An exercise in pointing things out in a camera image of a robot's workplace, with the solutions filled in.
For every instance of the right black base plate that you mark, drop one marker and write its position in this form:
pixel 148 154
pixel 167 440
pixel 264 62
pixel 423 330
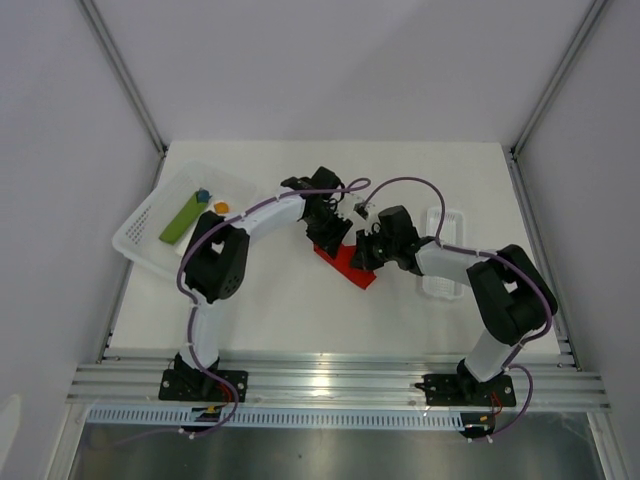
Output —
pixel 453 390

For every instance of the aluminium frame post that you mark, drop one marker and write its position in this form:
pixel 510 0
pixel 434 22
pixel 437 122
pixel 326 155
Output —
pixel 116 62
pixel 568 59

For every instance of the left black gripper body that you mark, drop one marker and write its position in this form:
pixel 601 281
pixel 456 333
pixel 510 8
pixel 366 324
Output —
pixel 327 228

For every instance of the white slotted cable duct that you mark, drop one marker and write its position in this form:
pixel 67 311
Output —
pixel 278 418

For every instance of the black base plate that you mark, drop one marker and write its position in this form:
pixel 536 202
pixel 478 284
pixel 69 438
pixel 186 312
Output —
pixel 453 390
pixel 197 387

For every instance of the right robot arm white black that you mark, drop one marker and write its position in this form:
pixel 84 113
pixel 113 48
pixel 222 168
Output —
pixel 515 304

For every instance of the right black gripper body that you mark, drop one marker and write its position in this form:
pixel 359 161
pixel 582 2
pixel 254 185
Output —
pixel 374 249

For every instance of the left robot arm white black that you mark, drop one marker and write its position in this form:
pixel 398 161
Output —
pixel 214 265

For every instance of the right aluminium frame post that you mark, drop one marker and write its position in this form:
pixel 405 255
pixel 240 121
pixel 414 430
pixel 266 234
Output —
pixel 568 59

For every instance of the green rolled napkin bundle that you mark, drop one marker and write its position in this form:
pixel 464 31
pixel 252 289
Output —
pixel 186 217

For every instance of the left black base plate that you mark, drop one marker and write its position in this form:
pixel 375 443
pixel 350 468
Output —
pixel 197 387

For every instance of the red paper napkin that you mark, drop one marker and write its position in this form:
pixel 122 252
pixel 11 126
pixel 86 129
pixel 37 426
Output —
pixel 342 264

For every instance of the large white plastic basket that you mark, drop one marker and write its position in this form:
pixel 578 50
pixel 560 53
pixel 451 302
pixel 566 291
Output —
pixel 139 239

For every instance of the left aluminium frame post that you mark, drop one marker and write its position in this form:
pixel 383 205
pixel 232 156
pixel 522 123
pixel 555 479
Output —
pixel 116 62

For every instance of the aluminium mounting rail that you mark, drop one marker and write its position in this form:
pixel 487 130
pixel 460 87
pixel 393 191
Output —
pixel 337 381

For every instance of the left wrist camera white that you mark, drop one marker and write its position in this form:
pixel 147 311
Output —
pixel 347 209

